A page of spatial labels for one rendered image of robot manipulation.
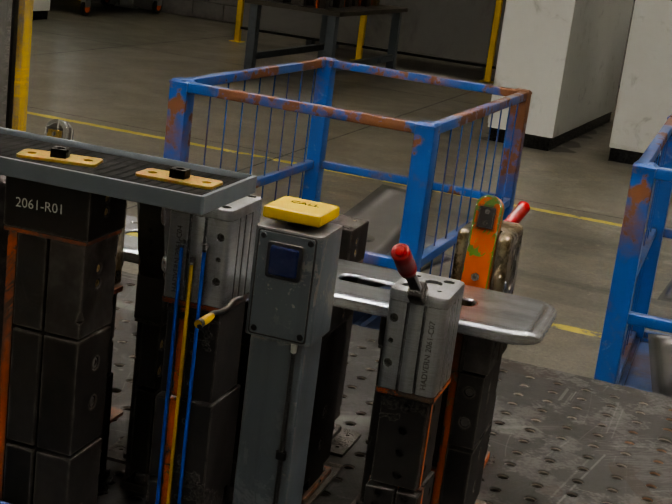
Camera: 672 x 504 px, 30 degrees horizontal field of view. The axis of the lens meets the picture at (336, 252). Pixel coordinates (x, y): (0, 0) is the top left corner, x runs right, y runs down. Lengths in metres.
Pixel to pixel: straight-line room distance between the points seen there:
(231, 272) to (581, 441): 0.78
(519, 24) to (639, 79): 0.95
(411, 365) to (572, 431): 0.71
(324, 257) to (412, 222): 2.19
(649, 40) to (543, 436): 7.41
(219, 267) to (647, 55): 7.99
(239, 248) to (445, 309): 0.25
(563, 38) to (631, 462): 7.49
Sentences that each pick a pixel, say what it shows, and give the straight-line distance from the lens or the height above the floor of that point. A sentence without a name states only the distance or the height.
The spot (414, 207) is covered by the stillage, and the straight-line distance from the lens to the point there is 3.39.
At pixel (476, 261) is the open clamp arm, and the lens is 1.67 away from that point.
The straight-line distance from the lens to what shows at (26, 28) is 5.40.
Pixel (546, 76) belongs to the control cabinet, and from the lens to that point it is 9.38.
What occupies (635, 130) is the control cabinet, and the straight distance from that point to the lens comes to 9.35.
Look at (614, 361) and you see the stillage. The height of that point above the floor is 0.43.
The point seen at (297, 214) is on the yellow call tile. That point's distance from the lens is 1.20.
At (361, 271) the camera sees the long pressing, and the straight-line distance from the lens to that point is 1.63.
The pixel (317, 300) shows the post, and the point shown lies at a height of 1.08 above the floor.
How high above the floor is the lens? 1.43
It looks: 15 degrees down
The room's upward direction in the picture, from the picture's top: 7 degrees clockwise
